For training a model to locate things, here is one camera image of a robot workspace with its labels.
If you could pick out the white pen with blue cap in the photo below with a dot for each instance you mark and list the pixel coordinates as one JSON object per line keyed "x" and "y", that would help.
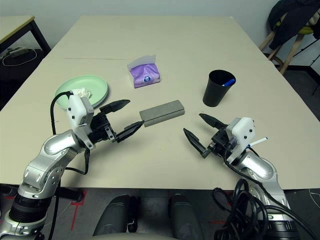
{"x": 260, "y": 141}

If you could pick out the dark robot leg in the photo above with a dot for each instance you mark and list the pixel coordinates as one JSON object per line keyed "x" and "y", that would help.
{"x": 186, "y": 215}
{"x": 113, "y": 215}

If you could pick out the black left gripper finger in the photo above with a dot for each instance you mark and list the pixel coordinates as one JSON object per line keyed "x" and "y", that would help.
{"x": 116, "y": 105}
{"x": 128, "y": 132}

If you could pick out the purple tissue pack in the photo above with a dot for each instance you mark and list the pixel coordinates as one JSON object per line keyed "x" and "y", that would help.
{"x": 145, "y": 77}

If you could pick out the dark robot left leg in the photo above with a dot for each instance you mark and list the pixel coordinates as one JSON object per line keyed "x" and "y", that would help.
{"x": 113, "y": 215}

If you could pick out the white tissue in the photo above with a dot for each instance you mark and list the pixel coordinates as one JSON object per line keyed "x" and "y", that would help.
{"x": 82, "y": 92}

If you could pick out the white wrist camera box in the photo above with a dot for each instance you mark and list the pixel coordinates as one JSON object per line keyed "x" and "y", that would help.
{"x": 77, "y": 110}
{"x": 243, "y": 130}

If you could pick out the blue marker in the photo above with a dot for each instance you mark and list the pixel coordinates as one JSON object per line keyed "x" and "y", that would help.
{"x": 229, "y": 82}

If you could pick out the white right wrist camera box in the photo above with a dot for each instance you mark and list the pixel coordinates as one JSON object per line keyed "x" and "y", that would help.
{"x": 243, "y": 130}

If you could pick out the black tripod stand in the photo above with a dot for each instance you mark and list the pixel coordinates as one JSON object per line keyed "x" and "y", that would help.
{"x": 314, "y": 75}

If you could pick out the white power adapter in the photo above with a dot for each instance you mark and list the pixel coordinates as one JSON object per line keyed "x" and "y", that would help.
{"x": 17, "y": 51}

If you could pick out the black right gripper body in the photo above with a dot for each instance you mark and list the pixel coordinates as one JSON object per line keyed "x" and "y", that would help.
{"x": 221, "y": 142}

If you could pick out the wooden stool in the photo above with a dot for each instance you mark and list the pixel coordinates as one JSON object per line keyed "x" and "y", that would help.
{"x": 290, "y": 55}

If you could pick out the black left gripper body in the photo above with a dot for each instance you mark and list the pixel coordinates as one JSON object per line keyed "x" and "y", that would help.
{"x": 101, "y": 127}

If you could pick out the beige side table black frame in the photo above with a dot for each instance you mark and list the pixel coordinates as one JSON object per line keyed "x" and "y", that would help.
{"x": 12, "y": 27}

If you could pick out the grey glasses case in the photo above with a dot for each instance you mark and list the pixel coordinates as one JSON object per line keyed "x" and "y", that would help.
{"x": 162, "y": 112}

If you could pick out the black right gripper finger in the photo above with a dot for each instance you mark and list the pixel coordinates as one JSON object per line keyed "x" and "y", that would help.
{"x": 196, "y": 143}
{"x": 212, "y": 120}

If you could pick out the yellow stool cushion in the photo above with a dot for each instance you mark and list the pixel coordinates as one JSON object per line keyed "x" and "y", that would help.
{"x": 306, "y": 30}

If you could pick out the black jacket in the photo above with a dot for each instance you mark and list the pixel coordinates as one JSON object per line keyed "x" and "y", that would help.
{"x": 290, "y": 22}

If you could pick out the dark robot right leg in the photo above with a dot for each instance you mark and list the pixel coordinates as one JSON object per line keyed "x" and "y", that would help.
{"x": 186, "y": 215}

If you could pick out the black cup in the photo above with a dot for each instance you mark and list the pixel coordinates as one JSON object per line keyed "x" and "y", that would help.
{"x": 213, "y": 95}

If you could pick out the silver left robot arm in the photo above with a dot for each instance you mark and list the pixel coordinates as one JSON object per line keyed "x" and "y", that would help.
{"x": 50, "y": 155}

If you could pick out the light blue plate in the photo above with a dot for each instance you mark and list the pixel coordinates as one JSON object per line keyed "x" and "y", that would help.
{"x": 106, "y": 96}

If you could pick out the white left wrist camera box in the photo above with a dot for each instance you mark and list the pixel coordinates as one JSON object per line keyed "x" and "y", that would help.
{"x": 77, "y": 110}

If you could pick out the light green plate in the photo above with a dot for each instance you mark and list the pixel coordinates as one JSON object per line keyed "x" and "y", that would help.
{"x": 95, "y": 83}

